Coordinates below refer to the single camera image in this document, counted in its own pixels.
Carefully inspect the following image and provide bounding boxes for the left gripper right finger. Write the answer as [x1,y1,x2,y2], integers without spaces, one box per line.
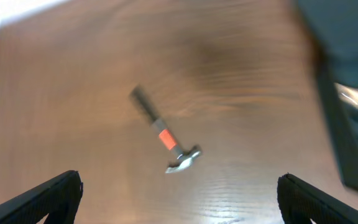
[277,174,358,224]

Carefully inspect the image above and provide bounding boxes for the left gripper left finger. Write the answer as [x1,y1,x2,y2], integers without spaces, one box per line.
[0,170,83,224]

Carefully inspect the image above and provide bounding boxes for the small claw hammer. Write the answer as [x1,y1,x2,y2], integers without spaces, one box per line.
[130,85,202,174]

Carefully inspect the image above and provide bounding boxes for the dark green open box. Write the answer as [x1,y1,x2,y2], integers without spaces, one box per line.
[294,0,358,191]

